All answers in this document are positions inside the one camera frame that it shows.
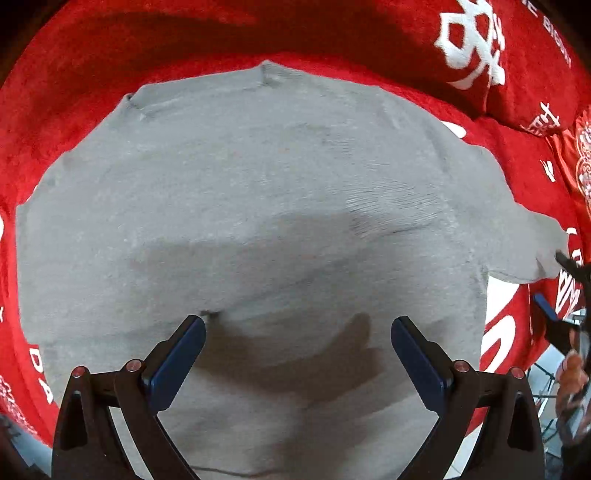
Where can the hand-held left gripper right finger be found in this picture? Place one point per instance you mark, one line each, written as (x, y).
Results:
(418, 364)

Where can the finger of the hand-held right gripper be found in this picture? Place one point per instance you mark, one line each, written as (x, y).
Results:
(572, 265)
(549, 308)

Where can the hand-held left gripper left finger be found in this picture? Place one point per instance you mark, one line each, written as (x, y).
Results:
(178, 364)

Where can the grey knitted sweater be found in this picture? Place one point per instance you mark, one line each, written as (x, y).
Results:
(258, 194)

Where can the person's right hand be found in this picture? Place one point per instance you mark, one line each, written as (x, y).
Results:
(572, 369)

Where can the red satin cloth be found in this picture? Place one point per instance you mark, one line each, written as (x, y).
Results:
(579, 161)

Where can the red pillow with white characters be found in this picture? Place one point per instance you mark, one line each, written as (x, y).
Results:
(415, 46)

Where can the red blanket with white print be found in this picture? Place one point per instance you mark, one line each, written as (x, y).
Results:
(92, 60)

